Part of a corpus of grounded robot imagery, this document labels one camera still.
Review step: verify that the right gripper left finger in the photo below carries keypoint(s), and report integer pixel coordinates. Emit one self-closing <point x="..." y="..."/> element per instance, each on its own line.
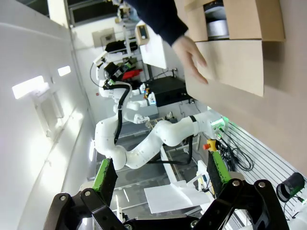
<point x="108" y="182"/>

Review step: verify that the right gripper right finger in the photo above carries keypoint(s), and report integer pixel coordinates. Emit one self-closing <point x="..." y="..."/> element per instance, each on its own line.
<point x="216" y="175"/>

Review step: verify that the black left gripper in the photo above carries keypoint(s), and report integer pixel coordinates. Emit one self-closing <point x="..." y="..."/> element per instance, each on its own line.
<point x="112" y="70"/>

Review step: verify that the grey white gift set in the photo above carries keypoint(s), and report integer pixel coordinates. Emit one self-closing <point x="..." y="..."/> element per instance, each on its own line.
<point x="217" y="26"/>

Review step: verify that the brown cardboard box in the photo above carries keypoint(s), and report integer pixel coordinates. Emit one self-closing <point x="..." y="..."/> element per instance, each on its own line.
<point x="235" y="64"/>

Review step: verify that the person's left forearm black sleeve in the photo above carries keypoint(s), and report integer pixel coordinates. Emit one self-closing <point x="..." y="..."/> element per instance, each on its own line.
<point x="160" y="19"/>

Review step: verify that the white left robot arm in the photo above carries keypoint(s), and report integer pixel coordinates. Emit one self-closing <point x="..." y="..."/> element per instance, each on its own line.
<point x="158" y="136"/>

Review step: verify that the small tan box black panel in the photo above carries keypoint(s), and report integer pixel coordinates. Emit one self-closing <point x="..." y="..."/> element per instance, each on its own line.
<point x="142" y="34"/>

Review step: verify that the person's left hand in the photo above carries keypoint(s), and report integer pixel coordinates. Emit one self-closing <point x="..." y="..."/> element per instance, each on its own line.
<point x="189" y="55"/>

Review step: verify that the red object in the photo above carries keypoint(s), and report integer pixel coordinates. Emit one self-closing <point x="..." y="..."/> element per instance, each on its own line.
<point x="132" y="74"/>

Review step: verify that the yellow red emergency stop button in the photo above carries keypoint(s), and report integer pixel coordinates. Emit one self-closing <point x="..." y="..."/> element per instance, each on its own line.
<point x="210" y="144"/>

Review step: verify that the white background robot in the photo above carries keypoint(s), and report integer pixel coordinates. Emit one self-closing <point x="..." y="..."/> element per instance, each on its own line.
<point x="141" y="105"/>

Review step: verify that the cardboard sheet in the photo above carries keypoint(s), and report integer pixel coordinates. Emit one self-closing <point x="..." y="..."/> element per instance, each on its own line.
<point x="103" y="37"/>

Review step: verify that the white board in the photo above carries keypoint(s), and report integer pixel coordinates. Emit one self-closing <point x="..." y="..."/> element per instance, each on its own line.
<point x="154" y="52"/>

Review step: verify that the white sheet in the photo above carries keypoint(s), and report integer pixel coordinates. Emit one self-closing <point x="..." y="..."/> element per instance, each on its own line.
<point x="172" y="196"/>

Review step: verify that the grey slotted mounting plate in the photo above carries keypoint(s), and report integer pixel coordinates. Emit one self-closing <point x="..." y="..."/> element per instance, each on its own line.
<point x="268" y="165"/>

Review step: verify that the black equipment case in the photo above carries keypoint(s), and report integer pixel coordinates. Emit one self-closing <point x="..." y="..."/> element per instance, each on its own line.
<point x="170" y="89"/>

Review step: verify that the small ceiling light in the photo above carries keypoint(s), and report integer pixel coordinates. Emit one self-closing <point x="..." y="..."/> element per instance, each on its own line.
<point x="64" y="71"/>

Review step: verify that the black cylindrical cup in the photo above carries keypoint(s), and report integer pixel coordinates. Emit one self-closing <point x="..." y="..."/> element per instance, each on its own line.
<point x="289" y="189"/>

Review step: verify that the ceiling air vent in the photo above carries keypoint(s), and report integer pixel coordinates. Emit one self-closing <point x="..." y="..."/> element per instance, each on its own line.
<point x="49" y="112"/>

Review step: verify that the large ceiling light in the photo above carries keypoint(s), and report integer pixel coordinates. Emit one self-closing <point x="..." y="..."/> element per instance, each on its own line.
<point x="30" y="87"/>

